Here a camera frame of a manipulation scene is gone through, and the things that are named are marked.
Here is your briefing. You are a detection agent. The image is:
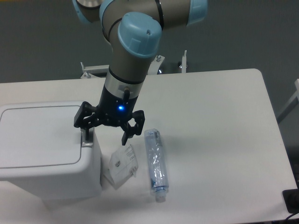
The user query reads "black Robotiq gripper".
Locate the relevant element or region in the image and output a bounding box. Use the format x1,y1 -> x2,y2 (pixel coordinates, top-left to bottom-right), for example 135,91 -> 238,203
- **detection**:
74,86 -> 145,145

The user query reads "grey trash can push button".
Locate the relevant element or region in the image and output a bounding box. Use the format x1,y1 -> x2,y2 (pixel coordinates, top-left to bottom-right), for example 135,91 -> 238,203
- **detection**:
81,128 -> 94,148

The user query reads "white plastic trash can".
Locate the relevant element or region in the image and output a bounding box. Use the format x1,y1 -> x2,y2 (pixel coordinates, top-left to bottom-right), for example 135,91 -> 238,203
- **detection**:
0,101 -> 102,200

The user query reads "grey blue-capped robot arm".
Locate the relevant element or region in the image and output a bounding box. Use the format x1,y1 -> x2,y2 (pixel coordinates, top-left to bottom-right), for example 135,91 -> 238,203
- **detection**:
73,0 -> 208,144

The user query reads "white crumpled paper packet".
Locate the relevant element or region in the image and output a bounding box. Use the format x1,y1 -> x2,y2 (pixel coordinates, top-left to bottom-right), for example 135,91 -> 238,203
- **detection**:
104,143 -> 138,189

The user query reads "clear empty plastic bottle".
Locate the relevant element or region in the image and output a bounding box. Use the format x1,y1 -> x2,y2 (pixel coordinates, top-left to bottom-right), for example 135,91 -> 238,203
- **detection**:
144,129 -> 169,203

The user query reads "white metal stand at right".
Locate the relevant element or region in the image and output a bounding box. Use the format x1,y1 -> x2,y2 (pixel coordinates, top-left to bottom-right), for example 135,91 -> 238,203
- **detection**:
276,79 -> 299,124

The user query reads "black device at table edge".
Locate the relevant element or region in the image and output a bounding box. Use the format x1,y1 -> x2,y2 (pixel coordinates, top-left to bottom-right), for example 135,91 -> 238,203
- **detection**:
282,189 -> 299,213

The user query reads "white metal base frame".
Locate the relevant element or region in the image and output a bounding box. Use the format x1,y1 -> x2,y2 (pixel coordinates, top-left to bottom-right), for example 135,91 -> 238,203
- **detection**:
80,49 -> 189,79

